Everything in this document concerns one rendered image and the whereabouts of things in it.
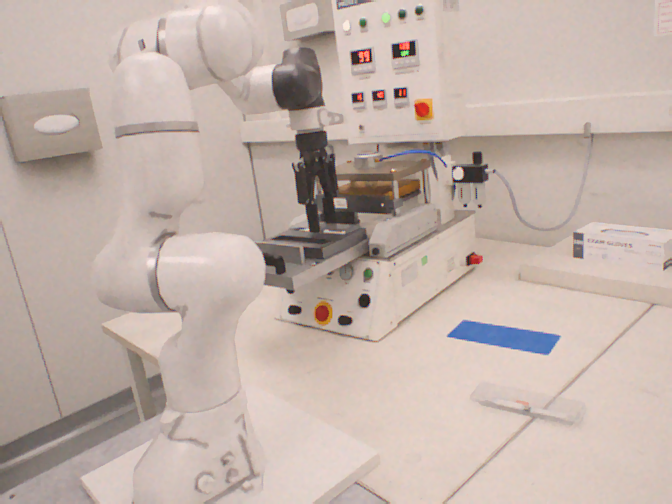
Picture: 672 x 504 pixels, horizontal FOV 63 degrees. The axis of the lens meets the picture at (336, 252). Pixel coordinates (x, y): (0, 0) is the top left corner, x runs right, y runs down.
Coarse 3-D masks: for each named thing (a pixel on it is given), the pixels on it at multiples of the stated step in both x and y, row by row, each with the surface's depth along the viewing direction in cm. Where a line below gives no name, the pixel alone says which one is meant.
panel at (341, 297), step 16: (336, 272) 137; (304, 288) 143; (320, 288) 139; (336, 288) 136; (352, 288) 133; (368, 288) 130; (288, 304) 145; (304, 304) 142; (320, 304) 139; (336, 304) 136; (352, 304) 133; (368, 304) 129; (288, 320) 145; (304, 320) 141; (336, 320) 135; (352, 320) 132; (368, 320) 129; (368, 336) 129
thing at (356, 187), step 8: (344, 184) 156; (352, 184) 154; (360, 184) 153; (368, 184) 147; (376, 184) 148; (384, 184) 148; (400, 184) 145; (408, 184) 145; (416, 184) 148; (344, 192) 145; (352, 192) 143; (360, 192) 142; (368, 192) 140; (376, 192) 139; (384, 192) 138; (400, 192) 142; (408, 192) 145; (416, 192) 148
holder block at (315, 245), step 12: (360, 228) 132; (264, 240) 132; (276, 240) 135; (288, 240) 135; (300, 240) 132; (312, 240) 130; (324, 240) 127; (336, 240) 125; (348, 240) 127; (360, 240) 130; (312, 252) 122; (324, 252) 121; (336, 252) 124
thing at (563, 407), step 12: (480, 384) 101; (492, 384) 101; (480, 396) 98; (492, 396) 97; (504, 396) 97; (516, 396) 96; (528, 396) 96; (540, 396) 95; (552, 396) 95; (528, 408) 93; (540, 408) 92; (552, 408) 92; (564, 408) 91; (576, 408) 91
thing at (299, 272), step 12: (264, 252) 126; (276, 252) 123; (288, 252) 121; (300, 252) 118; (348, 252) 126; (360, 252) 129; (288, 264) 120; (300, 264) 119; (324, 264) 119; (336, 264) 123; (276, 276) 115; (288, 276) 113; (300, 276) 114; (312, 276) 117; (288, 288) 114
